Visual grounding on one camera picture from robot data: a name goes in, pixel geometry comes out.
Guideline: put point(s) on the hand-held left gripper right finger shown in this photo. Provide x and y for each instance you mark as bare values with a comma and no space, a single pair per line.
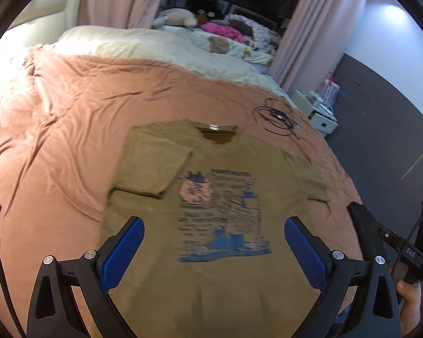
305,250

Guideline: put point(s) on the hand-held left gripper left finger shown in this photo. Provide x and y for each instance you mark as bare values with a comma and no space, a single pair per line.
123,250

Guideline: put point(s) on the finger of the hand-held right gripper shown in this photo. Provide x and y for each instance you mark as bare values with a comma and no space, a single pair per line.
365,229

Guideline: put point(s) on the olive printed t-shirt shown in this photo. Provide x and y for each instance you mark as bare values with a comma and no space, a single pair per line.
211,288

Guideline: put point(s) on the person's right hand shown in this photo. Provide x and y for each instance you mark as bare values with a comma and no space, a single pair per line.
410,302

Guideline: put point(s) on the white bedside cabinet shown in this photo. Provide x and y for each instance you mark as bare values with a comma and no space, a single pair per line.
320,121

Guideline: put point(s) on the brown blanket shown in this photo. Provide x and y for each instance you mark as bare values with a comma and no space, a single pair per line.
74,119

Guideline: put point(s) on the white pink desk organizer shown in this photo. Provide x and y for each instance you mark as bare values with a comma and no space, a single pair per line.
329,89

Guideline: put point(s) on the cream duvet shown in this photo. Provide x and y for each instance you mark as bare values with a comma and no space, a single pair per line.
144,47

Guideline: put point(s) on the pale printed bedsheet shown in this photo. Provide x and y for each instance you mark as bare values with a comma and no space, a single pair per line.
253,52

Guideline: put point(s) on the pink cloth pile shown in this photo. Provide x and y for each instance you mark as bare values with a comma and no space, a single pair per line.
218,28

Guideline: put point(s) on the white plush toy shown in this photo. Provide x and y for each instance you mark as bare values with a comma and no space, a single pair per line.
178,16

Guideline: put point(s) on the cream bed headboard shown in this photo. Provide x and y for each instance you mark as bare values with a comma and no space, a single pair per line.
56,17

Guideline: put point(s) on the black plush toy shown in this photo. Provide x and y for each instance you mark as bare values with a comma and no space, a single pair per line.
206,14

